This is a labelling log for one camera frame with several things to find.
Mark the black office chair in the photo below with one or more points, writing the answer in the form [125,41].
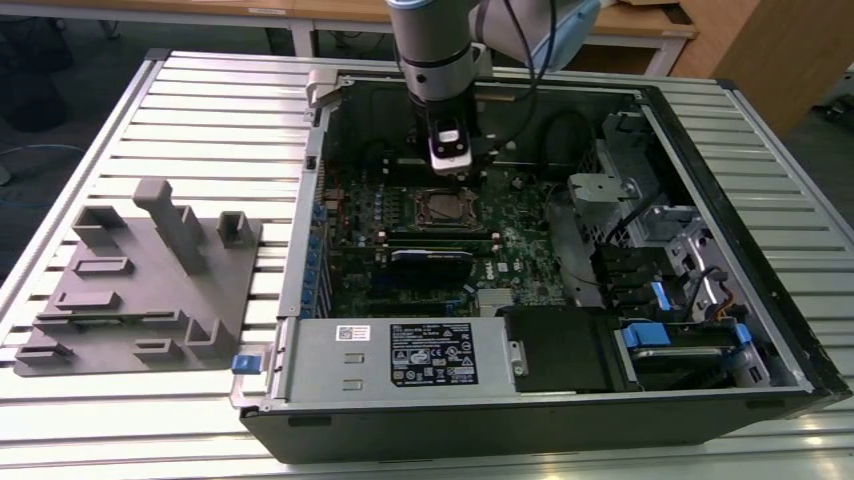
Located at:
[34,75]

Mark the perforated metal drive cage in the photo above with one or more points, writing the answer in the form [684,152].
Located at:
[628,155]

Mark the black disk bay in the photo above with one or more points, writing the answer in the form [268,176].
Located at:
[621,270]

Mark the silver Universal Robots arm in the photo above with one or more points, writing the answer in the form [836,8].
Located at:
[430,45]

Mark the blue carrier clip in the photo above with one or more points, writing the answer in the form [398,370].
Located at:
[660,295]

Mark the grey metal bracket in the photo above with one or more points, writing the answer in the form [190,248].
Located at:
[601,192]

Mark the green motherboard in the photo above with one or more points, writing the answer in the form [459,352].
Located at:
[528,250]

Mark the silver CPU plate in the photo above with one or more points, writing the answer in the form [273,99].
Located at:
[446,207]

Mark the hard disk in blue carrier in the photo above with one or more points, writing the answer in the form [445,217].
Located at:
[644,334]

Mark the wooden cabinet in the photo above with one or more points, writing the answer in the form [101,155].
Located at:
[788,50]

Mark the office chair base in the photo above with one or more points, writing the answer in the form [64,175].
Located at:
[837,107]

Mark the black open PC case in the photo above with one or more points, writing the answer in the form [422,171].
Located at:
[535,435]

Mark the black graphics card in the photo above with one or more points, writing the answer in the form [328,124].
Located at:
[430,277]

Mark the silver chipset heat sink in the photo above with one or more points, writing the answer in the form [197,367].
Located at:
[496,296]

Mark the grey parts rack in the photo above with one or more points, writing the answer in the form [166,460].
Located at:
[154,300]

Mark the wooden desk white frame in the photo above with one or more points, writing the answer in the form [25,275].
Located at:
[348,7]

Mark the grey power supply unit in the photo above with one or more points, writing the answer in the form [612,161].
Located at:
[321,365]

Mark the blue case latch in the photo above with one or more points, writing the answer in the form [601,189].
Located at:
[246,363]

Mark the CPU socket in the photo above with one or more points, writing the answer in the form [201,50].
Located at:
[417,226]

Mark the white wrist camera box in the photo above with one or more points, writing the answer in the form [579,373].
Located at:
[450,160]

